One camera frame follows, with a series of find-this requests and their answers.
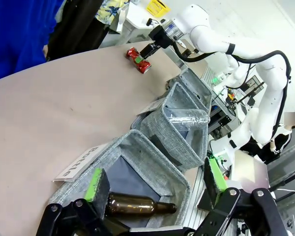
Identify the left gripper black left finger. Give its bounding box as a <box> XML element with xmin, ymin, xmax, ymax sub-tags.
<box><xmin>36</xmin><ymin>168</ymin><xmax>128</xmax><ymax>236</ymax></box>

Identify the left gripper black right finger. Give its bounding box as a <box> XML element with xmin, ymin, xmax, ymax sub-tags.
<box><xmin>196</xmin><ymin>158</ymin><xmax>291</xmax><ymax>236</ymax></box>

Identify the seated person in black jacket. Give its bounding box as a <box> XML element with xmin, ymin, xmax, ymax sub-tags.
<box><xmin>240</xmin><ymin>112</ymin><xmax>295</xmax><ymax>165</ymax></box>

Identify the white side table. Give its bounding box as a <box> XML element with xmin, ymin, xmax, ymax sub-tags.
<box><xmin>105</xmin><ymin>4</ymin><xmax>168</xmax><ymax>47</ymax></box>

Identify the grey fabric basket labelled Bottle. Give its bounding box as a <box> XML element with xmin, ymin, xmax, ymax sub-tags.
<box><xmin>49</xmin><ymin>129</ymin><xmax>192</xmax><ymax>229</ymax></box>

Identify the yellow plastic crate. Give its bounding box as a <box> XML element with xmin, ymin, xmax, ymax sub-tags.
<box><xmin>147</xmin><ymin>0</ymin><xmax>170</xmax><ymax>17</ymax></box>

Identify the clear plastic bottle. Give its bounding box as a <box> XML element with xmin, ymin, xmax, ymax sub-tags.
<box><xmin>168</xmin><ymin>109</ymin><xmax>211</xmax><ymax>126</ymax></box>

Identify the white Bottle label sign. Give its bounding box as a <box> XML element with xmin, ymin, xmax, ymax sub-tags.
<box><xmin>51</xmin><ymin>144</ymin><xmax>109</xmax><ymax>182</ymax></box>

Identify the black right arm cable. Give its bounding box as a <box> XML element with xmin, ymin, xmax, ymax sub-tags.
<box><xmin>172</xmin><ymin>40</ymin><xmax>292</xmax><ymax>138</ymax></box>

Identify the grey fabric basket labelled Plastic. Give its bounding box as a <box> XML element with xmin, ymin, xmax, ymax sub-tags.
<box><xmin>131</xmin><ymin>82</ymin><xmax>209</xmax><ymax>170</ymax></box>

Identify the person in yellow pineapple shirt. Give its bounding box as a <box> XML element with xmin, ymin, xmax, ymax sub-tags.
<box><xmin>45</xmin><ymin>0</ymin><xmax>131</xmax><ymax>61</ymax></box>

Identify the silver aluminium table rail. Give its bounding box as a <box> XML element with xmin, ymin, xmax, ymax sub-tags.
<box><xmin>183</xmin><ymin>169</ymin><xmax>212</xmax><ymax>228</ymax></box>

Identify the white flat panel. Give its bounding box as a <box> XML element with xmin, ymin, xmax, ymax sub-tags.
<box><xmin>232</xmin><ymin>149</ymin><xmax>270</xmax><ymax>195</ymax></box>

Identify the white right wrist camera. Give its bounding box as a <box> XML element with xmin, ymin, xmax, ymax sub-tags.
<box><xmin>147</xmin><ymin>18</ymin><xmax>167</xmax><ymax>28</ymax></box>

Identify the brown glass bottle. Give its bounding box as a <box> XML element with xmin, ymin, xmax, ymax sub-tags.
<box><xmin>104</xmin><ymin>193</ymin><xmax>177</xmax><ymax>218</ymax></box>

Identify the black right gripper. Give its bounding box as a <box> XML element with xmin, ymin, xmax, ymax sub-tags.
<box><xmin>135</xmin><ymin>24</ymin><xmax>174</xmax><ymax>63</ymax></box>

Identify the crushed red drink can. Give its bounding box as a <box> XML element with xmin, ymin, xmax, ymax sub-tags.
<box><xmin>126</xmin><ymin>47</ymin><xmax>152</xmax><ymax>74</ymax></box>

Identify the grey fabric basket labelled Can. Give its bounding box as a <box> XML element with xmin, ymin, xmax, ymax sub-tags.
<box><xmin>173</xmin><ymin>67</ymin><xmax>213</xmax><ymax>114</ymax></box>

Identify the person in blue hoodie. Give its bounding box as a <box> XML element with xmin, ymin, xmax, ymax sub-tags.
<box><xmin>0</xmin><ymin>0</ymin><xmax>64</xmax><ymax>83</ymax></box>

